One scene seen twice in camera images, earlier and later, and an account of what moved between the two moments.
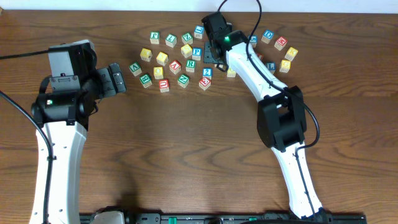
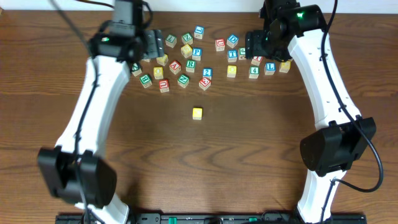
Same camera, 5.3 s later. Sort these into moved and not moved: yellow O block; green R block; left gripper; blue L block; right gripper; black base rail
Moved: right gripper; left gripper
Not moved: yellow O block; black base rail; green R block; blue L block
